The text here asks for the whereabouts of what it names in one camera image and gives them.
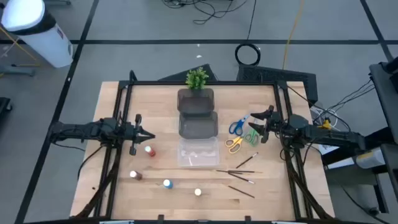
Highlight black equipment cart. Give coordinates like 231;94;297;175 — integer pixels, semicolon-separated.
322;57;398;215

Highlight yellow hanging cable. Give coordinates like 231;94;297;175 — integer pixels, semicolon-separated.
282;0;307;70

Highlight white paper sign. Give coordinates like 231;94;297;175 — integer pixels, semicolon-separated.
318;143;340;156

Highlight white trash can black rim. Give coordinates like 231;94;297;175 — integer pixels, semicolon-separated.
1;0;75;68

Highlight black floor object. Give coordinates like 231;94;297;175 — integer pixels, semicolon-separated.
0;97;13;113

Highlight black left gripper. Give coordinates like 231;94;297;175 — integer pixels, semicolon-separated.
117;113;155;156

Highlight black mesh panel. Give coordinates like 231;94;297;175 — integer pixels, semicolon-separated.
236;64;318;108

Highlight blue handled scissors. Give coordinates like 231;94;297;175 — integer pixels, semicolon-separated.
228;114;250;136

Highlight smoky dark plastic bin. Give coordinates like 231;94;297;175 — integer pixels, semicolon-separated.
178;111;219;140
177;88;215;118

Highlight black hanging cable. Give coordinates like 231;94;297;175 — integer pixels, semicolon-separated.
247;0;257;44

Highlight coiled black cable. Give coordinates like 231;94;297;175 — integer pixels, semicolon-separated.
234;43;261;67

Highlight white cylinder yellow label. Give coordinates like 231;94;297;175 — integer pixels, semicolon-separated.
355;147;386;169

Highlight grey stand base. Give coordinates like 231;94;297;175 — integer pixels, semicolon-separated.
0;63;35;78

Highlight green handled scissors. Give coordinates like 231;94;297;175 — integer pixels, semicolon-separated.
243;128;261;147

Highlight tangled black floor cables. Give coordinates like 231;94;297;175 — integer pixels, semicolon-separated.
161;0;249;25

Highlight black aluminium table frame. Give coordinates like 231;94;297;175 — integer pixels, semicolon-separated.
70;70;336;222

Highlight black flat panel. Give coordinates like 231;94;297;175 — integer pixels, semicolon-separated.
157;63;218;82

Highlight clear plastic bin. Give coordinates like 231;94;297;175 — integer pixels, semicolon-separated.
177;138;221;168

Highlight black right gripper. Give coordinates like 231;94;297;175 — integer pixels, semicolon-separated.
248;105;282;144

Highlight yellow handled scissors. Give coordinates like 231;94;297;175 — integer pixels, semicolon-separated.
224;136;244;154

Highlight white cable bundle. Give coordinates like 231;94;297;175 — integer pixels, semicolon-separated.
310;104;345;131

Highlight small green artificial plant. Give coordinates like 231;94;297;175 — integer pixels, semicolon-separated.
185;67;210;90

